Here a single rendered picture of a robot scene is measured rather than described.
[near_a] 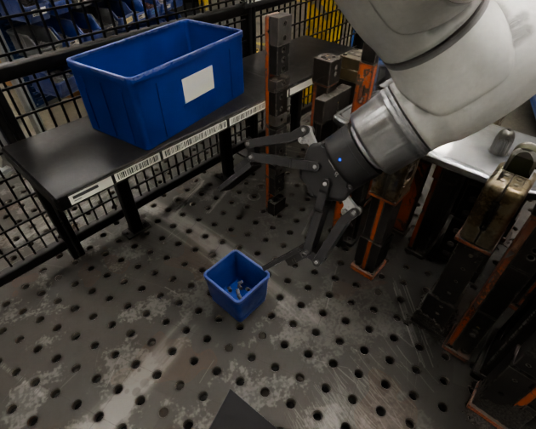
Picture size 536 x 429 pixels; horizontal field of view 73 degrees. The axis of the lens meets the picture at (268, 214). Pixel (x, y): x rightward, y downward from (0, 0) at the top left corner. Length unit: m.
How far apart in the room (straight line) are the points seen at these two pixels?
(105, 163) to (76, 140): 0.11
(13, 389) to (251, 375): 0.44
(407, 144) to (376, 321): 0.49
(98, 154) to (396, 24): 0.53
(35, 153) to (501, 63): 0.70
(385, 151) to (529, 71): 0.14
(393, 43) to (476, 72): 0.08
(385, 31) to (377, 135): 0.11
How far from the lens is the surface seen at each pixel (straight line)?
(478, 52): 0.39
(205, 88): 0.76
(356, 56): 1.02
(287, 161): 0.49
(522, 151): 0.63
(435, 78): 0.39
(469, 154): 0.80
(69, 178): 0.67
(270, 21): 0.78
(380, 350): 0.79
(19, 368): 0.89
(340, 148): 0.44
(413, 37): 0.36
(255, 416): 0.46
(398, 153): 0.42
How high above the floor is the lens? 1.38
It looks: 43 degrees down
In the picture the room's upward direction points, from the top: straight up
